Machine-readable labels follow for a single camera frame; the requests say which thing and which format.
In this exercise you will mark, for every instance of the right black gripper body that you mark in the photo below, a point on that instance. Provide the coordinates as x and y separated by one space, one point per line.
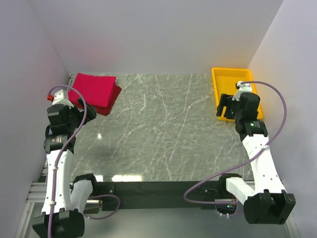
233 110

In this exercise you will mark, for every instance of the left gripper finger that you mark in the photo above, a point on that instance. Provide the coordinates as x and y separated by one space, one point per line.
80 103
91 113

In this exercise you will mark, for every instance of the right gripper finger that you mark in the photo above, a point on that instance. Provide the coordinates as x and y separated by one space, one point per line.
225 100
220 111

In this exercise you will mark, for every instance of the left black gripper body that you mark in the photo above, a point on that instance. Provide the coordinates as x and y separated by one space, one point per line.
76 117

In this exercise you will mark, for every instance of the pink t shirt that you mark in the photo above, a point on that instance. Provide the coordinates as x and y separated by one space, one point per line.
84 82

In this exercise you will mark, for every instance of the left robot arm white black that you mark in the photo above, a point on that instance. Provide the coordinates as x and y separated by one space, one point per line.
62 213

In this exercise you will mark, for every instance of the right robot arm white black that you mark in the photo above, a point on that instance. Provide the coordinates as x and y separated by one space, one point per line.
268 202

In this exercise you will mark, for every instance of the folded dark red t shirt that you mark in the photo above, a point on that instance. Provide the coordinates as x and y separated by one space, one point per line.
102 99

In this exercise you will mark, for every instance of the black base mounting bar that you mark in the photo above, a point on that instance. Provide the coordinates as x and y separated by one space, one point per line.
159 194

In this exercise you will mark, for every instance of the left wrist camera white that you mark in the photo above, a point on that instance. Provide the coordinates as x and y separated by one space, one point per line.
60 98

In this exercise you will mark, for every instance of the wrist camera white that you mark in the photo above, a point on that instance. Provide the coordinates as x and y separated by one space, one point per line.
60 98
242 87

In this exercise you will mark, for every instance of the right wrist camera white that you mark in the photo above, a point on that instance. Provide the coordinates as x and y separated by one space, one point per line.
242 87

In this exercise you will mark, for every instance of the aluminium frame rail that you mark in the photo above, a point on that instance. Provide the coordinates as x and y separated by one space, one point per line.
47 173

